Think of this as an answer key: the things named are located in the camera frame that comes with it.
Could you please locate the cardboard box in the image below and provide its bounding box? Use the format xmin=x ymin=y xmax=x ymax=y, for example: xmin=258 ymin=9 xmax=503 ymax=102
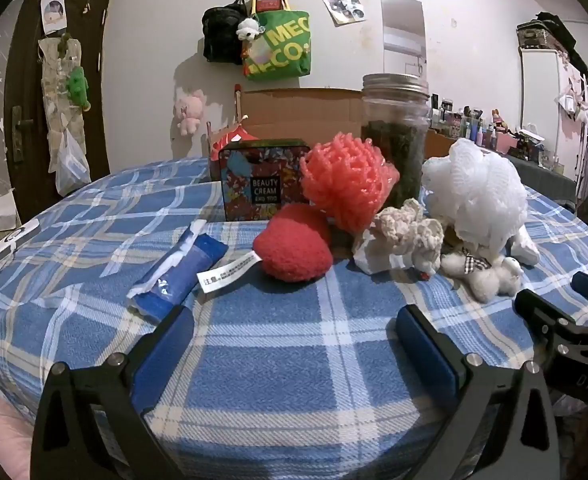
xmin=206 ymin=87 xmax=454 ymax=171

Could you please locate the green plush toy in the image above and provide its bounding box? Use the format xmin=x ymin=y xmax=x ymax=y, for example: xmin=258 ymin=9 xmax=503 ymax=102
xmin=66 ymin=66 xmax=92 ymax=111

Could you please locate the photo wall poster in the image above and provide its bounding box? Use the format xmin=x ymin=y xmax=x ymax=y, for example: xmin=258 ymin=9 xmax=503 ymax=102
xmin=317 ymin=0 xmax=367 ymax=26

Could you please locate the white fluffy scrunchie with bow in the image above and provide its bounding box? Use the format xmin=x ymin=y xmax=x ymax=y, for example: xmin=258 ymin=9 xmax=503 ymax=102
xmin=440 ymin=240 xmax=524 ymax=303

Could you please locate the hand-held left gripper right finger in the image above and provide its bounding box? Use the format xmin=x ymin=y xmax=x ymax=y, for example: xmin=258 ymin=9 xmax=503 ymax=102
xmin=395 ymin=304 xmax=560 ymax=480

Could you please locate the dark suitcase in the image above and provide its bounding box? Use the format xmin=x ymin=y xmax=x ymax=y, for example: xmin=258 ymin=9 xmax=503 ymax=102
xmin=516 ymin=12 xmax=582 ymax=51

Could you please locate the wall mirror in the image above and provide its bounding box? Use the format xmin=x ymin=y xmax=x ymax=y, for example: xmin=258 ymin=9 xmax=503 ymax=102
xmin=380 ymin=0 xmax=427 ymax=91

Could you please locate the red printed liner sheet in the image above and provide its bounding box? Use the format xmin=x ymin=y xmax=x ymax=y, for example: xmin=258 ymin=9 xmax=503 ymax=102
xmin=211 ymin=125 xmax=255 ymax=161

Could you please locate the black bag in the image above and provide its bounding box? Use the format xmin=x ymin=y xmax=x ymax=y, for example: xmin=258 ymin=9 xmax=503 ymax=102
xmin=202 ymin=0 xmax=247 ymax=66

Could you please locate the white mesh bath pouf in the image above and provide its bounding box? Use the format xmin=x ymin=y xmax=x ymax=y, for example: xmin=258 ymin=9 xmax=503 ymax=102
xmin=421 ymin=138 xmax=528 ymax=258

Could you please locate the white small device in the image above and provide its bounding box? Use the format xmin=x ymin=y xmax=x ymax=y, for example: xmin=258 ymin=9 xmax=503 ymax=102
xmin=0 ymin=224 xmax=40 ymax=262

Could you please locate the door handle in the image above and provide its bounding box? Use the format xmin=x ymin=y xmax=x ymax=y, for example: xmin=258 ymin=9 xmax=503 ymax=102
xmin=11 ymin=106 xmax=36 ymax=163

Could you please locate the white plush keychain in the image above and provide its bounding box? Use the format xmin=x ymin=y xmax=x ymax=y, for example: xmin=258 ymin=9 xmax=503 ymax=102
xmin=237 ymin=17 xmax=265 ymax=42

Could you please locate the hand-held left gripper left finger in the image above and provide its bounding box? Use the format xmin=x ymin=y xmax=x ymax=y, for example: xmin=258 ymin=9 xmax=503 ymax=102
xmin=30 ymin=304 xmax=195 ymax=480

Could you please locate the cream crochet scrunchie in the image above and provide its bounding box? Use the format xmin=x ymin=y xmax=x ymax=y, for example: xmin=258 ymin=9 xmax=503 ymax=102
xmin=376 ymin=199 xmax=445 ymax=273

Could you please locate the blue snack packet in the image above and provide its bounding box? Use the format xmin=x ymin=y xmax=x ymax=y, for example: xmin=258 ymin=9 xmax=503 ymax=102
xmin=126 ymin=219 xmax=227 ymax=320

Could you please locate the coral foam net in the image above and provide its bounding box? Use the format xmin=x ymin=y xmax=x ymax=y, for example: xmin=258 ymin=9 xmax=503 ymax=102
xmin=300 ymin=131 xmax=401 ymax=235

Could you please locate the red fuzzy plush pouch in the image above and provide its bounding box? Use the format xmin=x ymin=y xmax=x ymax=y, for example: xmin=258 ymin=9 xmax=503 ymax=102
xmin=196 ymin=203 xmax=335 ymax=306

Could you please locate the blue plaid blanket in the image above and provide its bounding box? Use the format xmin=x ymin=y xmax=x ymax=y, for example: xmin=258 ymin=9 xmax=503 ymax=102
xmin=0 ymin=157 xmax=588 ymax=480

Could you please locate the pink plush toy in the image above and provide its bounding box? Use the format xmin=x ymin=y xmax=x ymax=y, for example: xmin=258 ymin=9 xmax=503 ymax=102
xmin=174 ymin=87 xmax=205 ymax=136

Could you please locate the white nonwoven pouch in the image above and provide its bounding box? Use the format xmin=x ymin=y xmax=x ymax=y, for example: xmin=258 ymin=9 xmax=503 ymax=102
xmin=352 ymin=227 xmax=425 ymax=275

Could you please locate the clear plastic bag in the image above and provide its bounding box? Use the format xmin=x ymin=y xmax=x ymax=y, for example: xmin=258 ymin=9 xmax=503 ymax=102
xmin=54 ymin=127 xmax=92 ymax=197

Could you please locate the green tote bag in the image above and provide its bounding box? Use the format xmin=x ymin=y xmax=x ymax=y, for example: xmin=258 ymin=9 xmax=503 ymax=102
xmin=241 ymin=0 xmax=313 ymax=81

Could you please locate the white hanging rack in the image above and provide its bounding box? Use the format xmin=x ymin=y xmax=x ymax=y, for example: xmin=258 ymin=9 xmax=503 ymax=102
xmin=558 ymin=72 xmax=588 ymax=221

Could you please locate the large glass jar metal lid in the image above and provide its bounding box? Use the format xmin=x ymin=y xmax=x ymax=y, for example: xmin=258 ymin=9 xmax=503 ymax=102
xmin=361 ymin=73 xmax=432 ymax=211

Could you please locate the dark wooden door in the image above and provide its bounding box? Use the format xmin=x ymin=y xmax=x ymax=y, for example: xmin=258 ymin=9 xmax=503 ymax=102
xmin=4 ymin=0 xmax=120 ymax=196

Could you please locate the colourful printed tin box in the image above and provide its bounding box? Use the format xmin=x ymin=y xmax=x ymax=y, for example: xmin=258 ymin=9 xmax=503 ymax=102
xmin=219 ymin=138 xmax=312 ymax=222

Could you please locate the white wardrobe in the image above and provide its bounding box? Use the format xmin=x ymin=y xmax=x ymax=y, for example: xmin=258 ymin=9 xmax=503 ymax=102
xmin=518 ymin=42 xmax=564 ymax=156

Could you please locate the row of cosmetic bottles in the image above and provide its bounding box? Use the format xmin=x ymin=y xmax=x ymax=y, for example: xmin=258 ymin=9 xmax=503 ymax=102
xmin=431 ymin=92 xmax=559 ymax=161

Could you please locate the hanging fabric organizer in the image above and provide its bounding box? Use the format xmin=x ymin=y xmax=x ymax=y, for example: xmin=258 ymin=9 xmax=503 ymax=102
xmin=38 ymin=35 xmax=92 ymax=161

